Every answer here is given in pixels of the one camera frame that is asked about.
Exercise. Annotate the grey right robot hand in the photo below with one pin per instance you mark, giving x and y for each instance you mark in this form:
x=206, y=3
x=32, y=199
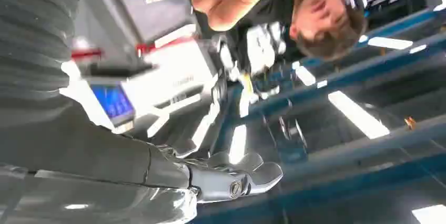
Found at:
x=87, y=166

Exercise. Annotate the person's right hand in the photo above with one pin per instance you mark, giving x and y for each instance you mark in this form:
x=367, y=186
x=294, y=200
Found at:
x=237, y=3

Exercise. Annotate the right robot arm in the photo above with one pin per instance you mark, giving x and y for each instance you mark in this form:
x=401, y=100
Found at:
x=31, y=34

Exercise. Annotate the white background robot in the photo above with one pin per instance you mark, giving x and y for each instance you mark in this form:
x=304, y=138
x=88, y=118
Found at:
x=261, y=46

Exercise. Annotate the person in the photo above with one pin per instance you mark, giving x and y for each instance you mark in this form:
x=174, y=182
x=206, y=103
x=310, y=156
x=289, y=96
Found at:
x=324, y=17

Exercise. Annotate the white kiosk with blue screen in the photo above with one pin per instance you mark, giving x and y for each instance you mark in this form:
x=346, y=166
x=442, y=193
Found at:
x=167, y=76

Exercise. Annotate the red barrier belt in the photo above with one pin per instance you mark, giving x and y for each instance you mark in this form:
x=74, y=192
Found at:
x=85, y=54

